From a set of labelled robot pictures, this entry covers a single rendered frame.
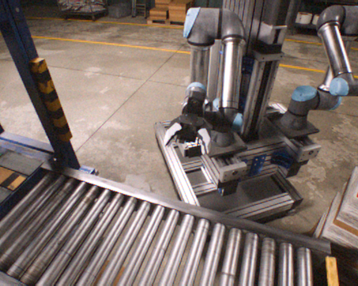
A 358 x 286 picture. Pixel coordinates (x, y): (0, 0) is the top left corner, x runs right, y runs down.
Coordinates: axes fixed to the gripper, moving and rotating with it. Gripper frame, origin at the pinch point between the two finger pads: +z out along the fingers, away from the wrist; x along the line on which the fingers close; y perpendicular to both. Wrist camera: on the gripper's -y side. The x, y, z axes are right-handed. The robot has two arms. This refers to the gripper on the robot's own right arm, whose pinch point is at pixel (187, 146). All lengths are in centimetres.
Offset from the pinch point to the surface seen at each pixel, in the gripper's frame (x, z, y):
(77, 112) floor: 142, -184, 145
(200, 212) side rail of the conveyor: -11.5, -8.6, 42.5
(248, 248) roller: -30, 4, 40
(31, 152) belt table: 81, -32, 56
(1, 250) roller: 61, 19, 54
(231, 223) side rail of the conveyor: -24.1, -5.6, 40.7
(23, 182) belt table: 72, -12, 55
